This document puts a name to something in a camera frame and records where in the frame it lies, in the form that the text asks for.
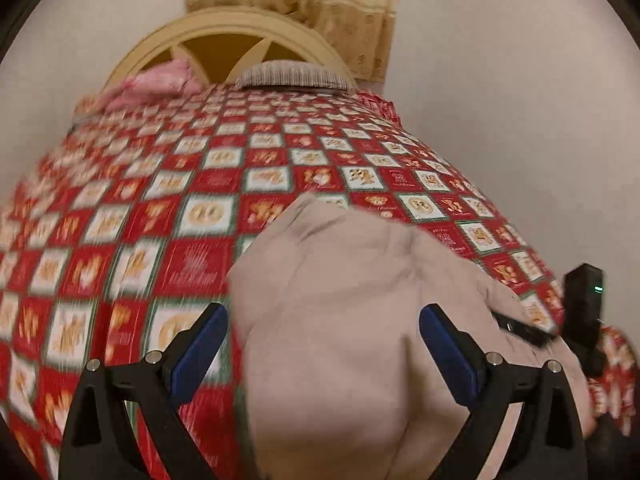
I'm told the beige window curtain right panel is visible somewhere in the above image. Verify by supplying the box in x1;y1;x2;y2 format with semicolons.
299;0;399;82

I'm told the cream wooden headboard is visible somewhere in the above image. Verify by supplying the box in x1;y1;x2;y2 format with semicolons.
106;6;355;87

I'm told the pink folded blanket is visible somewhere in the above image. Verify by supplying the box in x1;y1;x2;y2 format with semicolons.
94;60;204;112

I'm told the striped pillow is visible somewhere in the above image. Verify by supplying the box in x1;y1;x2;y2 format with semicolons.
235;60;355;93

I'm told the red patterned cloth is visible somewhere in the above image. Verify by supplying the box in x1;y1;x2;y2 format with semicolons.
355;90;401;127

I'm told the red patchwork teddy bedspread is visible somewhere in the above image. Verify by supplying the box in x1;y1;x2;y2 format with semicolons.
0;81;640;480

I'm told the beige quilted puffer jacket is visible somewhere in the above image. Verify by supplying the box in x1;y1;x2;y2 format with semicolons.
228;194;594;479

